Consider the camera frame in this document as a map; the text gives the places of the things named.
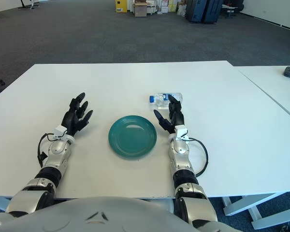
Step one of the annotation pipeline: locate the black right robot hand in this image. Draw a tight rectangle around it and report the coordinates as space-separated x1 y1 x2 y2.
153 94 186 134

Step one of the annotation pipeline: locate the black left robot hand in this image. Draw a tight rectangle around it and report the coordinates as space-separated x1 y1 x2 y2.
61 92 94 136

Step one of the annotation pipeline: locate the clear bottle with blue cap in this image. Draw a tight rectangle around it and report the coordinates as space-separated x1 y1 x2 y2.
148 92 184 109

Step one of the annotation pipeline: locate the teal round plate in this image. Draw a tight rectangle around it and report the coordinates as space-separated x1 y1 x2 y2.
108 115 158 160

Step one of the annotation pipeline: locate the grey robot torso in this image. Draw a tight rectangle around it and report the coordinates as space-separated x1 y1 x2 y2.
0 197 235 232

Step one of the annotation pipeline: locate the blue suitcase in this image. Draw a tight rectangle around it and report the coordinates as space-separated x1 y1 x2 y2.
203 0 223 24

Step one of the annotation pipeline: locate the brown cardboard box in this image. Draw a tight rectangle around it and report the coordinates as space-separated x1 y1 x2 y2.
134 3 147 17

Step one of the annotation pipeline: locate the white shelf with boxes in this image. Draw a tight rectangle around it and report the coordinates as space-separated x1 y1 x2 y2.
128 0 184 14

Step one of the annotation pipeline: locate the small desk with chair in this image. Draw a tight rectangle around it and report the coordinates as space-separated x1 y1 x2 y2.
221 3 245 19

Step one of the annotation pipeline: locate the yellow box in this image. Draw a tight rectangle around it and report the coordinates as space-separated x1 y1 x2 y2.
115 0 128 13

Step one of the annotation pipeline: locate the white chair base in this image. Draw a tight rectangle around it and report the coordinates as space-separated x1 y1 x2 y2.
18 0 41 9

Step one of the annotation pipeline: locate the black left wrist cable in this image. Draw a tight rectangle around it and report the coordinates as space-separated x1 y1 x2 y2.
37 132 56 167

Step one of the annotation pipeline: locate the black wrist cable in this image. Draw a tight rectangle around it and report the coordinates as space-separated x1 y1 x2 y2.
37 132 56 167
186 137 208 176

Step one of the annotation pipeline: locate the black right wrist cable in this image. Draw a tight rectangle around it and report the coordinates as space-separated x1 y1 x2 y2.
186 137 208 176

